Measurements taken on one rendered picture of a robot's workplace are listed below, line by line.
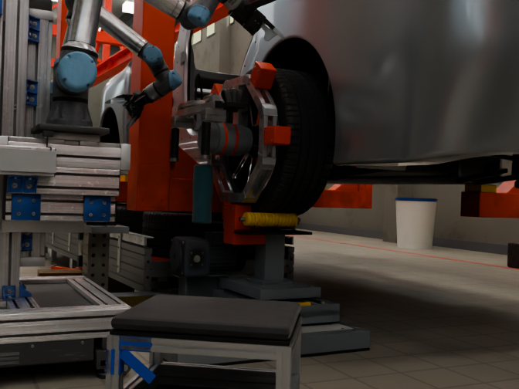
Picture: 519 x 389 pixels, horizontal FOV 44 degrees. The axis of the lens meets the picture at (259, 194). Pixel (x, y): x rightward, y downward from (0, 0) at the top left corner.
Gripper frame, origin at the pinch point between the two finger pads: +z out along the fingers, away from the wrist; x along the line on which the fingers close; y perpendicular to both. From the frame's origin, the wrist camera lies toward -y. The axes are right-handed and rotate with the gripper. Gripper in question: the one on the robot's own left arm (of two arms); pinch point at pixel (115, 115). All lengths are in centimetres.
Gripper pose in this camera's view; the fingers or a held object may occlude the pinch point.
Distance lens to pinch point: 298.9
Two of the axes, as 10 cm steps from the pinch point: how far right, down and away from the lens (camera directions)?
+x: 5.4, 7.4, 4.0
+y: -0.2, 4.9, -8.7
